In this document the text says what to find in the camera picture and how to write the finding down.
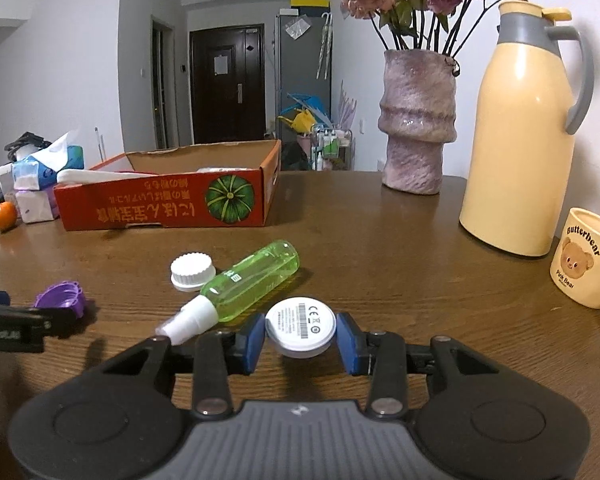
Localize dark brown entrance door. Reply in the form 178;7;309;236
188;23;266;145

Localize pink textured vase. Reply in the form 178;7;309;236
378;48;459;196

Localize orange cardboard box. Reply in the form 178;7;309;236
53;138;283;232

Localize white round disc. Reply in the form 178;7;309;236
263;295;338;360

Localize purple shell-shaped lid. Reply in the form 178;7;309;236
33;281;88;320

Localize blue tissue pack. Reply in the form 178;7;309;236
10;129;86;192

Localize grey refrigerator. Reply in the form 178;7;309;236
273;9;333;157

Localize purple tissue pack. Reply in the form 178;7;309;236
15;188;61;225

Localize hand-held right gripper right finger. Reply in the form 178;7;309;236
335;311;503;420

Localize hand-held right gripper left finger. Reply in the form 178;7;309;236
97;312;267;420

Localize black bag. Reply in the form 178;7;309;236
279;140;311;171

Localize clear folded umbrella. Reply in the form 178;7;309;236
324;12;333;81
315;12;326;80

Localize glass side door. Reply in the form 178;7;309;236
150;15;177;151

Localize white ribbed cap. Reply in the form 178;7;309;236
169;253;216;294

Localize cream thermos jug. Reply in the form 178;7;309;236
458;0;595;260

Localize purple fairy wings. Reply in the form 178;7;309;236
337;82;357;129

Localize yellow and black box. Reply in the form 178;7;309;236
289;0;330;15

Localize green spray bottle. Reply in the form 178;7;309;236
154;239;301;346

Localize metal trolley rack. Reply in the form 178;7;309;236
310;127;354;171

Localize blue plastic toy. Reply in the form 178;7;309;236
278;92;331;126

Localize clear plastic pouch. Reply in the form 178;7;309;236
283;17;311;41

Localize white flat object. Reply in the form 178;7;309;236
57;168;147;184

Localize cream bear mug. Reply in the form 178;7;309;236
549;206;600;319

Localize orange fruit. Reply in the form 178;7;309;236
0;201;19;233

